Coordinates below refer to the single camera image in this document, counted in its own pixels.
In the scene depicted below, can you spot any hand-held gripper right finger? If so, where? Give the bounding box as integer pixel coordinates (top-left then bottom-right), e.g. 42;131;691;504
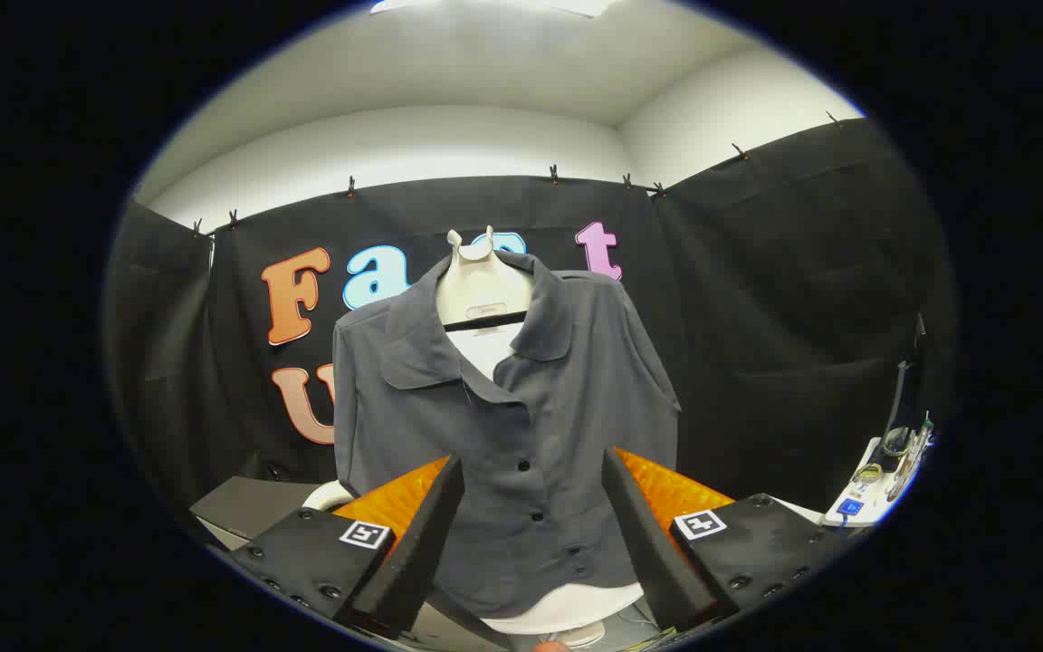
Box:
602;446;859;632

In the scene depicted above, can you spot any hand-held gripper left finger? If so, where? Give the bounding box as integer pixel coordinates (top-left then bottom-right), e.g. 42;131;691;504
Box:
227;453;466;639

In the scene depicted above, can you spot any grey button-up shirt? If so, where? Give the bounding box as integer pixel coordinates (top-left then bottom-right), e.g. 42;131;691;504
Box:
332;250;682;619

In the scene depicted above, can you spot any grey cabinet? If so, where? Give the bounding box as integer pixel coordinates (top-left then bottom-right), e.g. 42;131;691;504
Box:
189;475;323;551

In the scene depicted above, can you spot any white mannequin torso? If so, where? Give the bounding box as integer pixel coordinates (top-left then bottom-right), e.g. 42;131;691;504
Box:
435;226;646;648

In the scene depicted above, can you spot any row of black cloth clips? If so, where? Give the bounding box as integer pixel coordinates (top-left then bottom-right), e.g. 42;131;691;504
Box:
191;110;844;238

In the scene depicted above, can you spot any ceiling light panel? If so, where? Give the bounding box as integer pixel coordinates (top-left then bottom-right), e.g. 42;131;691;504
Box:
368;0;624;19

